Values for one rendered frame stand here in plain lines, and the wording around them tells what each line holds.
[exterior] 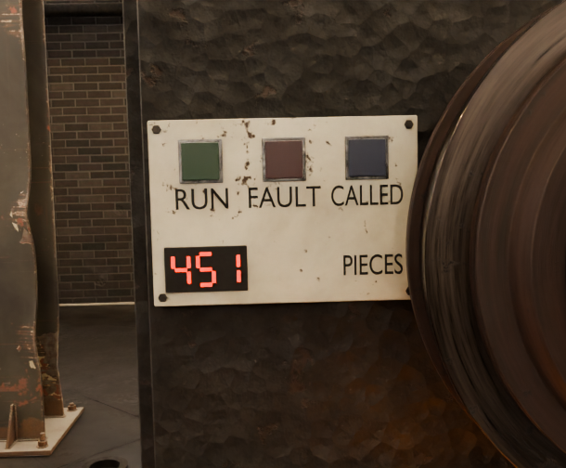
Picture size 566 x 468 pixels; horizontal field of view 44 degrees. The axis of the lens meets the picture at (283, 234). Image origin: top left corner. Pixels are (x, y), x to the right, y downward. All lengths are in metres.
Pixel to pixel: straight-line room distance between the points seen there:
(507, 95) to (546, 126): 0.04
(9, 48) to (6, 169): 0.52
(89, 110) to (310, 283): 6.24
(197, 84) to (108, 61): 6.18
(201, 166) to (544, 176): 0.31
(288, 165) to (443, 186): 0.17
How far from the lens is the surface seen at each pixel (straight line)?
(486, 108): 0.57
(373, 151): 0.68
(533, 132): 0.56
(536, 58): 0.59
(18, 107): 3.27
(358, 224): 0.68
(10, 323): 3.34
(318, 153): 0.68
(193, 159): 0.67
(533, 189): 0.55
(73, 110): 6.90
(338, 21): 0.71
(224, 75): 0.70
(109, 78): 6.85
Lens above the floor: 1.18
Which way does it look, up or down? 5 degrees down
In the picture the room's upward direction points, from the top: 1 degrees counter-clockwise
